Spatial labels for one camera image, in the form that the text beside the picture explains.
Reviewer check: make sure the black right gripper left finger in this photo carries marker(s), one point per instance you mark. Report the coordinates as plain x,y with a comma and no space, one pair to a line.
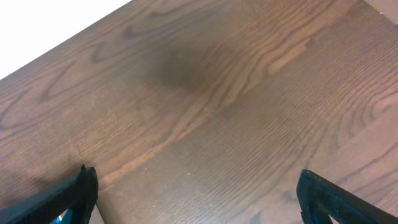
70,201

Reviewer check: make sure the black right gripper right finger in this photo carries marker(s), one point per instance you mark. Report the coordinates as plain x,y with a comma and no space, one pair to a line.
321,202

